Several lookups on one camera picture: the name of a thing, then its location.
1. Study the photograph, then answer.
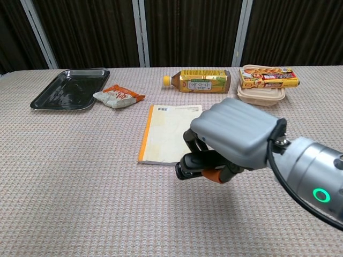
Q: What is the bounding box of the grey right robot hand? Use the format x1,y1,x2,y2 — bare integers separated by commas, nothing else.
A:
183,97,287,185

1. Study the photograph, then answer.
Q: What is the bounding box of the black stapler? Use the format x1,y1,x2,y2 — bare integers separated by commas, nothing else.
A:
175,149,226,180

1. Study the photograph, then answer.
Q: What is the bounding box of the white notebook orange spine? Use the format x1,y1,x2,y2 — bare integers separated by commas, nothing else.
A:
137,104,207,166

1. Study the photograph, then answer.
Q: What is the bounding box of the beige takeaway container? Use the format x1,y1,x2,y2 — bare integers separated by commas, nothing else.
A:
236,64,286,108

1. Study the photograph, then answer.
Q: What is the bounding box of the yellow labelled tea bottle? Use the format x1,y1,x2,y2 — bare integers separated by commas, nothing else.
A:
163,69,232,94

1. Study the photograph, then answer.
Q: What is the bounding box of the yellow curry box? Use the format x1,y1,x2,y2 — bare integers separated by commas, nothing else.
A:
238,66,300,89

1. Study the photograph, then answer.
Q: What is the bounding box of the dark pleated curtain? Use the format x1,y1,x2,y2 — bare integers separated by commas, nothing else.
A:
0,0,343,75

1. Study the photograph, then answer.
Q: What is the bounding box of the orange white snack packet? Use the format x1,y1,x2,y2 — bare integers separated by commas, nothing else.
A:
92,84,146,109

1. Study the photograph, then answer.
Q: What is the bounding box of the black metal tray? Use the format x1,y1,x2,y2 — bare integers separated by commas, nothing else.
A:
29,68,111,111

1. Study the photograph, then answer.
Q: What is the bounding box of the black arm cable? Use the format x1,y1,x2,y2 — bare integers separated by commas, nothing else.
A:
266,117,343,231

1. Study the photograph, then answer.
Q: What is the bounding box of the grey metal frame post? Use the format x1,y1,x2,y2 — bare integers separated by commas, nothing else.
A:
231,0,253,67
132,0,150,68
20,0,59,70

